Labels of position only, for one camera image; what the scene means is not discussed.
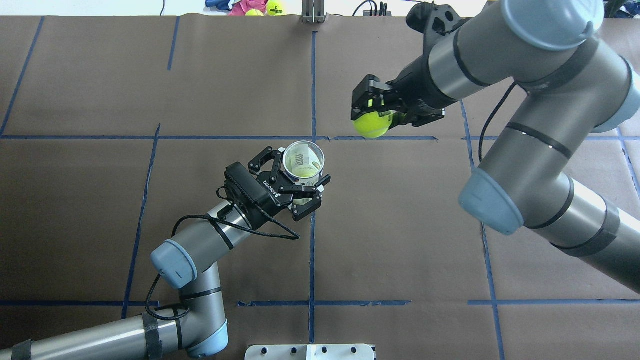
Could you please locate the aluminium frame post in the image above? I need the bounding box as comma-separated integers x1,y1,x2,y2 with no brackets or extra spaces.
301,0,327,24

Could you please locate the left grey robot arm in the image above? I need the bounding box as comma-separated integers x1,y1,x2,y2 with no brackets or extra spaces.
1,140,330,360

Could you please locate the spare tennis ball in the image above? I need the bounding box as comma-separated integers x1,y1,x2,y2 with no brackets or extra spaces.
265,0,288,16
245,9,265,17

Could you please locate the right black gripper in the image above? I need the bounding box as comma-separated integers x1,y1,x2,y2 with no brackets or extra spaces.
350,55,457,128

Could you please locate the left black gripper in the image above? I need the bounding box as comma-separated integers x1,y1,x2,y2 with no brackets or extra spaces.
247,146,332,224

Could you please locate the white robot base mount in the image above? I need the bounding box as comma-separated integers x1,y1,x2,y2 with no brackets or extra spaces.
244,343,377,360

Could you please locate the pink cloth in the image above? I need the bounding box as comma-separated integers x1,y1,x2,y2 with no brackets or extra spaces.
228,0,268,17

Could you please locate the yellow-green tennis ball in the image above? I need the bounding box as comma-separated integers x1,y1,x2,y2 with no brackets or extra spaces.
353,111,393,139

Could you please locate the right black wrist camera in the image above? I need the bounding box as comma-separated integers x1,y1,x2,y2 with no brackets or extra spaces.
406,2,471,51

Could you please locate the blue cloth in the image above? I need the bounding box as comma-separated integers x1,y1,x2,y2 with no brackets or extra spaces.
205,0,237,12

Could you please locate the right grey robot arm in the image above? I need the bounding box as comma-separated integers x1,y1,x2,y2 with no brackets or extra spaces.
350,0,640,293

